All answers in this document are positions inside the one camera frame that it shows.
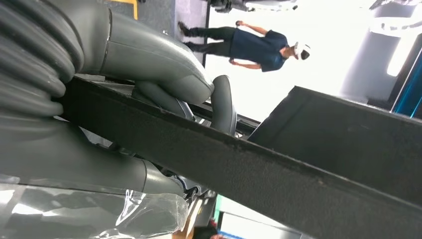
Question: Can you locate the person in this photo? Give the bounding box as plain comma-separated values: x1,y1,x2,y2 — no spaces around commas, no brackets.
178,20,311,73

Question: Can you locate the black pole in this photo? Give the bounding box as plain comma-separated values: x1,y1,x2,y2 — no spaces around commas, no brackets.
202,0,211,68

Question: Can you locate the white headset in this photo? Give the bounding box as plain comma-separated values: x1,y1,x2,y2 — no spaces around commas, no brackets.
294,41,311,61

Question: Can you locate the yellow floor tape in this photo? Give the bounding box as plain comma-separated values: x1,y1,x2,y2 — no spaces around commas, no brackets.
108,0,138,20

